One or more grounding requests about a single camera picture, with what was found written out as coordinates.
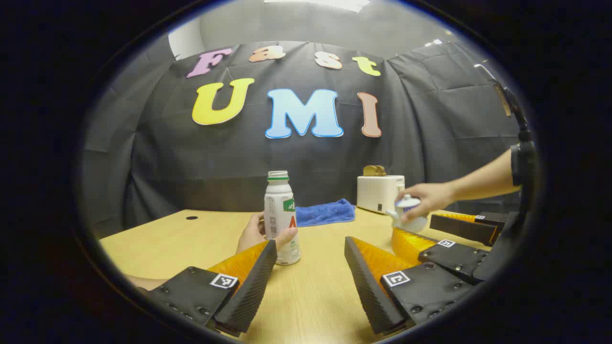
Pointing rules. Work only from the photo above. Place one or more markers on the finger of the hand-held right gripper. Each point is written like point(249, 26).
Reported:
point(461, 229)
point(454, 260)

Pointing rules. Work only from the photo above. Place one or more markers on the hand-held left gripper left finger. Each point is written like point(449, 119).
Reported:
point(248, 291)

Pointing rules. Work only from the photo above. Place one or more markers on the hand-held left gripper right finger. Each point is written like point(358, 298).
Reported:
point(370, 291)

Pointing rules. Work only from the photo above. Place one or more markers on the white blue teacup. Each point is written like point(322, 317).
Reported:
point(416, 225)

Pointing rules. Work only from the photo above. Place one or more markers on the white teacup lid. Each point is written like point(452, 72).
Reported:
point(407, 202)

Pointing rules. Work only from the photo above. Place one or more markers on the white water bottle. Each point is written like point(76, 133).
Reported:
point(279, 200)

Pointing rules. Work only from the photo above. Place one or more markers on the blue towel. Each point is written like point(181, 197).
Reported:
point(325, 212)

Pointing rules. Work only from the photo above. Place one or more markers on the white toaster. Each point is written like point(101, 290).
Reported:
point(377, 191)

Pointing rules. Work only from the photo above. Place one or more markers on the brown toast slice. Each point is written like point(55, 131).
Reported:
point(368, 170)
point(380, 170)

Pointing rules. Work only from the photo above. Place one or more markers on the black backdrop cloth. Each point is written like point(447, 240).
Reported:
point(334, 162)

